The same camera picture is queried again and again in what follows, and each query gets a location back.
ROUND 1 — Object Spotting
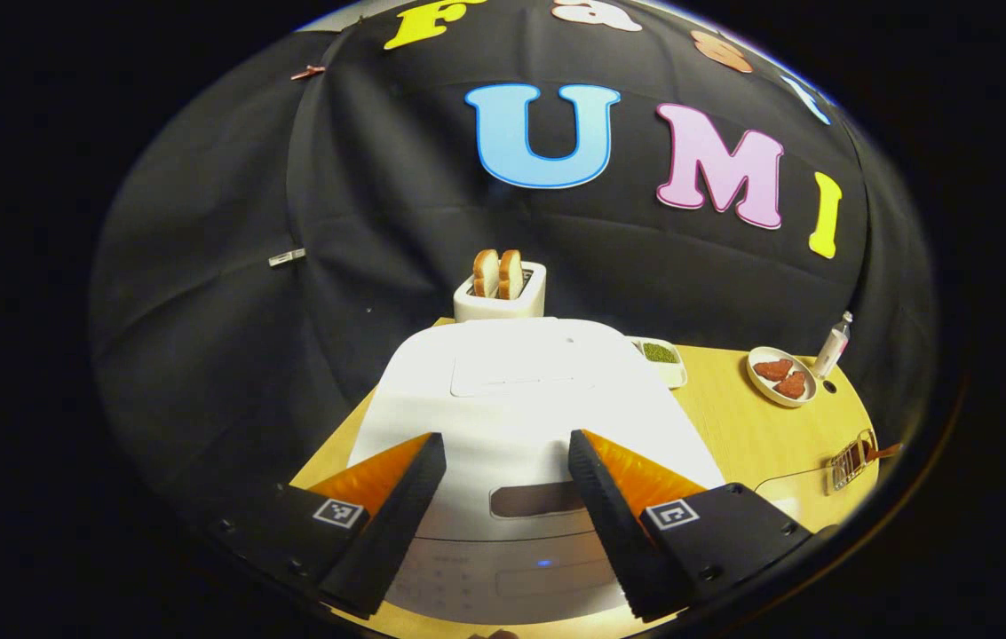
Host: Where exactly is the clear bottle with pink label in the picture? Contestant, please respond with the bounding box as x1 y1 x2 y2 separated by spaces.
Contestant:
813 312 854 381

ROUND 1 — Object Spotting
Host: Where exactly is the wire chopstick holder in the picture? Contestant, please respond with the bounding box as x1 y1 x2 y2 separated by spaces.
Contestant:
827 430 878 492

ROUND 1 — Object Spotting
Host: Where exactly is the white divided grain dish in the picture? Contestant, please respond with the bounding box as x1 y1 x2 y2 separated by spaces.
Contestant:
631 337 688 390

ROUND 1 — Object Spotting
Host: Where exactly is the black backdrop cloth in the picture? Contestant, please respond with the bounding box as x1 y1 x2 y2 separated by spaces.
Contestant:
90 0 939 533

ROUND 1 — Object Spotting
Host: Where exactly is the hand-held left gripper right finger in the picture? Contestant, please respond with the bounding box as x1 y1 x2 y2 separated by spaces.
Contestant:
567 430 814 622

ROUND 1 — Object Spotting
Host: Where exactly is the white round plate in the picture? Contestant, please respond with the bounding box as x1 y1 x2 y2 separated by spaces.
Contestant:
748 346 818 408

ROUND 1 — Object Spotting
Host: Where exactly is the white rice cooker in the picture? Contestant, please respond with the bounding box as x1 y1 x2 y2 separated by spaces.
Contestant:
347 317 725 627

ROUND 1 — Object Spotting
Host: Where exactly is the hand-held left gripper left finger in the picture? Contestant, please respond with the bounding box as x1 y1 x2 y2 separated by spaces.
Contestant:
210 432 448 620

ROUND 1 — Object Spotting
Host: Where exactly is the white toaster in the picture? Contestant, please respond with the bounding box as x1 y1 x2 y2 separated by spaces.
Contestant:
454 262 548 323

